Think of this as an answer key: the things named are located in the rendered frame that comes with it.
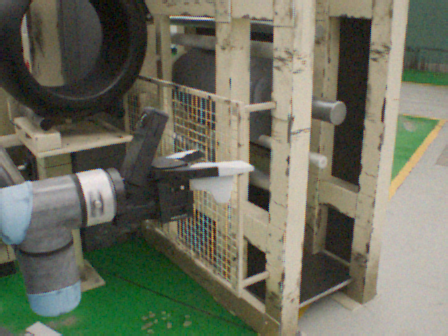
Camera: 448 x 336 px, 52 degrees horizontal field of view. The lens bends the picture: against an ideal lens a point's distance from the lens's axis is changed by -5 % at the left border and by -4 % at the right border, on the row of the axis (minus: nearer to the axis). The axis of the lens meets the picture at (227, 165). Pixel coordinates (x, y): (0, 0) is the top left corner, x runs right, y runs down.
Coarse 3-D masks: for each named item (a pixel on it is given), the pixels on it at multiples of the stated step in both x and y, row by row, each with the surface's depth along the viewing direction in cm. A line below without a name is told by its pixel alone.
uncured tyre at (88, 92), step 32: (0, 0) 145; (32, 0) 147; (96, 0) 186; (128, 0) 167; (0, 32) 146; (128, 32) 189; (0, 64) 150; (96, 64) 194; (128, 64) 173; (32, 96) 157; (64, 96) 163; (96, 96) 169
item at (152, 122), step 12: (144, 108) 70; (156, 108) 68; (144, 120) 68; (156, 120) 67; (144, 132) 67; (156, 132) 68; (132, 144) 70; (144, 144) 67; (156, 144) 68; (132, 156) 68; (144, 156) 67; (132, 168) 67; (144, 168) 68; (132, 180) 67; (144, 180) 68
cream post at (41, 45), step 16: (48, 0) 185; (32, 16) 183; (48, 16) 187; (32, 32) 185; (48, 32) 189; (32, 48) 187; (48, 48) 190; (32, 64) 188; (48, 64) 192; (48, 80) 194; (48, 160) 203; (64, 160) 208; (48, 176) 205; (80, 240) 223; (80, 256) 225; (80, 272) 227
